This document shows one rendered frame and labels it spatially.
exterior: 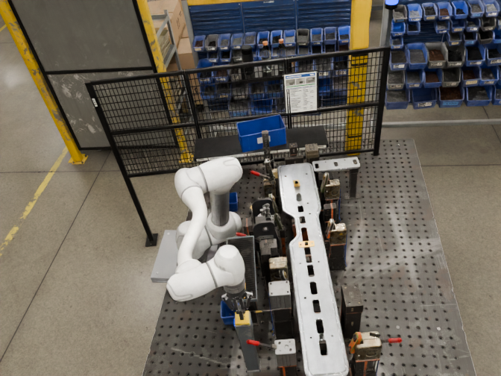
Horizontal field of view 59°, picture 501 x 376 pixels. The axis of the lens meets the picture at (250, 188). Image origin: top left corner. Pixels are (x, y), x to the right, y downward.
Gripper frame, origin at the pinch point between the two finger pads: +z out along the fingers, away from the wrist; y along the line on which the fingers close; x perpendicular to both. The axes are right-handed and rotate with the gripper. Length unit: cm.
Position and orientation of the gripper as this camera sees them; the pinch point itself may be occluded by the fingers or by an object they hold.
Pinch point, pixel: (241, 312)
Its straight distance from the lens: 194.7
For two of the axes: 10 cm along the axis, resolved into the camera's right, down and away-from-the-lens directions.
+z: 1.1, 7.3, 6.8
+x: -0.3, -6.8, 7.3
